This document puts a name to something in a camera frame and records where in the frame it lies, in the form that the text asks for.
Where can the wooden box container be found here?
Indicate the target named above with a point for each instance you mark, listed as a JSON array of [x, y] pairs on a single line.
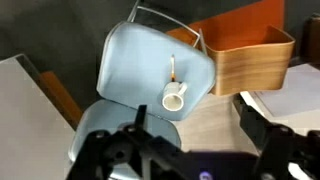
[[250, 66]]

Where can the blue padded chair with mug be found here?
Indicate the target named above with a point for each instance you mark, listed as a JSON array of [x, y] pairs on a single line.
[[133, 66]]

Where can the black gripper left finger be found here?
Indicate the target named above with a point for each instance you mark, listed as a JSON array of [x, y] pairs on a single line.
[[110, 153]]

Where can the white ceramic mug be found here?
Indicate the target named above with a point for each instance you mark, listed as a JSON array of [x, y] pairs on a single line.
[[173, 96]]

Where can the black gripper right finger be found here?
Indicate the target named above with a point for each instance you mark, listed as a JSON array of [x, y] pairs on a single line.
[[286, 150]]

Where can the orange and white pen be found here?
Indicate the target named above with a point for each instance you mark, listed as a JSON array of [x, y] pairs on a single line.
[[172, 68]]

